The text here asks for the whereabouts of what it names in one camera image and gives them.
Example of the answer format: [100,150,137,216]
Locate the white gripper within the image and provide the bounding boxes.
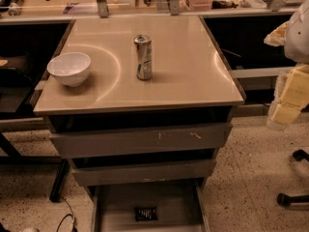
[264,22,309,131]

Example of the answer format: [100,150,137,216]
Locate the black rxbar chocolate wrapper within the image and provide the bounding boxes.
[134,207,157,221]

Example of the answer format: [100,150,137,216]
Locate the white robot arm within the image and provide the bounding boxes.
[264,4,309,131]

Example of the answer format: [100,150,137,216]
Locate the grey drawer cabinet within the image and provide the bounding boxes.
[33,14,247,232]

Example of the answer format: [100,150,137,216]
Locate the grey open bottom drawer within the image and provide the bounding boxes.
[91,180,211,232]

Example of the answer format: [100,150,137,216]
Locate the grey top drawer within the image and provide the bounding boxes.
[50,123,232,159]

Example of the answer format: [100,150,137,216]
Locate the grey middle drawer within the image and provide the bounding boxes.
[72,159,216,187]

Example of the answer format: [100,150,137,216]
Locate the black chair base leg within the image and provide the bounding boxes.
[276,149,309,210]

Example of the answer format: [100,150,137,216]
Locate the silver energy drink can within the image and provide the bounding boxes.
[134,35,152,80]

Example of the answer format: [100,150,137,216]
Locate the white ceramic bowl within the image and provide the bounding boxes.
[47,52,91,87]

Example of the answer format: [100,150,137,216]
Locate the black table leg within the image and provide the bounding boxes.
[49,159,70,202]

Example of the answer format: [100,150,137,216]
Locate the grey metal post left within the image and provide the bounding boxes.
[96,0,108,18]

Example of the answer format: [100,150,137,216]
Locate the black floor cable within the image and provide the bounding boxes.
[56,196,79,232]

